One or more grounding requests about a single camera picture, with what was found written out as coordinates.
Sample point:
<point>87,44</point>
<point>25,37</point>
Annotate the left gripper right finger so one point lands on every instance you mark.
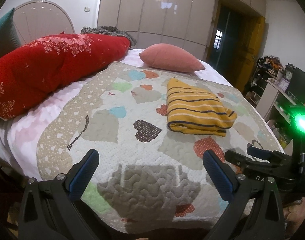
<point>254,207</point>

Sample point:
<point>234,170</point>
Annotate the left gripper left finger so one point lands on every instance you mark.
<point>48,209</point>

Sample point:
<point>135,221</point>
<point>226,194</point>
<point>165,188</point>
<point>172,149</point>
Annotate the yellow striped knit sweater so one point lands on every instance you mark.
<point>192,110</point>

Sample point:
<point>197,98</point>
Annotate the person's right hand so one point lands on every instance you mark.
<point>294,215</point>

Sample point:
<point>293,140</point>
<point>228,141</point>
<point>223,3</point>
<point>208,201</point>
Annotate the white open shelf cabinet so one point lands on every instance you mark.
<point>277,108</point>

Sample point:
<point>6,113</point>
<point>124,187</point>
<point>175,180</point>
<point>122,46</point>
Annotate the black television screen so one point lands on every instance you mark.
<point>297,85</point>

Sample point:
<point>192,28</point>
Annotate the purple square desk clock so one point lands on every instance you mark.
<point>283,84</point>

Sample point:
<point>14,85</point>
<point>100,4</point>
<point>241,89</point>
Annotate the patchwork heart quilt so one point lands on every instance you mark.
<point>148,177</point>

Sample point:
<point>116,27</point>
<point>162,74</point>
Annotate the dark ornate mantel clock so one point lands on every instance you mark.
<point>289,70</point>

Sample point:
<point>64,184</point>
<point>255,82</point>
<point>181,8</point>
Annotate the red floral long pillow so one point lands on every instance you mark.
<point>29,74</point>

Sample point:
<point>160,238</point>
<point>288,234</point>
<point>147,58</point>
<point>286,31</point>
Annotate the wooden door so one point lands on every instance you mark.
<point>251,36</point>

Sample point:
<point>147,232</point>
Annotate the teal cushion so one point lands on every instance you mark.
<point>9,39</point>

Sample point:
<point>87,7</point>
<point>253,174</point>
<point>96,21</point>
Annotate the grey knit blanket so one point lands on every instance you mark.
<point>111,31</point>

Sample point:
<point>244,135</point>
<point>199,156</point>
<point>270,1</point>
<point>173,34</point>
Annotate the arched beige headboard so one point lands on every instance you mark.
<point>39,18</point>

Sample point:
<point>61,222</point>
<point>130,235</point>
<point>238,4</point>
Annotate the beige glossy wardrobe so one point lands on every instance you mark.
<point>184,23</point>

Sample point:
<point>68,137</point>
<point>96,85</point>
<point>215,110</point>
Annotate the pink corduroy pillow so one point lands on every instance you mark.
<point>169,57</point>

